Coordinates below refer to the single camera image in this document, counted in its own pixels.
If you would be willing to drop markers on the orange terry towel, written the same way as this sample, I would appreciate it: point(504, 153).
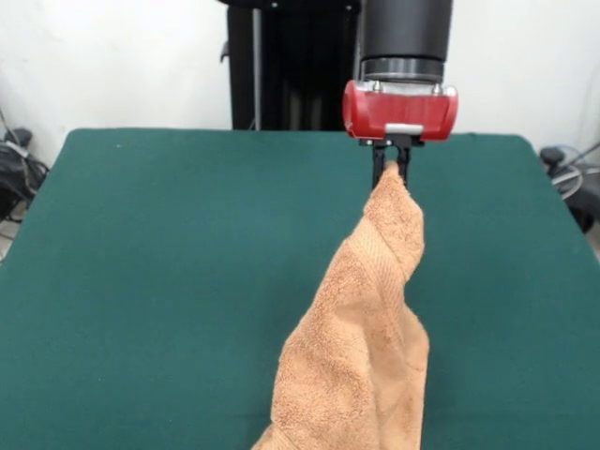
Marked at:
point(347, 351)

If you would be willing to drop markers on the dark green table cloth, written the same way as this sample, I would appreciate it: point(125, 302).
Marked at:
point(140, 281)

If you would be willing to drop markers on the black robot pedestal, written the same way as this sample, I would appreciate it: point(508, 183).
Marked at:
point(290, 70)

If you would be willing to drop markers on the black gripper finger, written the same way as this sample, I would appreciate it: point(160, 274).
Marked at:
point(379, 164)
point(405, 161)

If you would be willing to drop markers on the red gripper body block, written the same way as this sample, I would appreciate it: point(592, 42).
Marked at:
point(398, 112)

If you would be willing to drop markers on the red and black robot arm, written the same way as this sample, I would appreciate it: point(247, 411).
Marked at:
point(408, 33)

